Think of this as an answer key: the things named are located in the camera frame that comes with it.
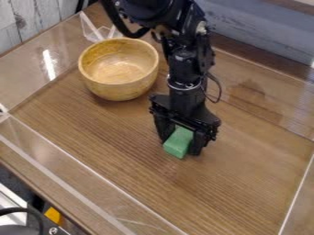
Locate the clear acrylic corner bracket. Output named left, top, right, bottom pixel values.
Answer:
left=79, top=12, right=123, bottom=43

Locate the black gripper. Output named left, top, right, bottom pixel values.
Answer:
left=150, top=85, right=220, bottom=156

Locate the clear acrylic tray wall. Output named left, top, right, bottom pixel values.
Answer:
left=0, top=104, right=187, bottom=235

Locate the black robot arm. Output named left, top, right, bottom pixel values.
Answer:
left=97, top=0, right=220, bottom=156

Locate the green rectangular block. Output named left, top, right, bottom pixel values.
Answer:
left=163, top=127, right=194, bottom=159

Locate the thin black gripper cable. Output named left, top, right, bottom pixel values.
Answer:
left=202, top=72, right=223, bottom=105

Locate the brown wooden bowl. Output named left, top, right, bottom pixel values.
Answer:
left=77, top=38, right=159, bottom=101

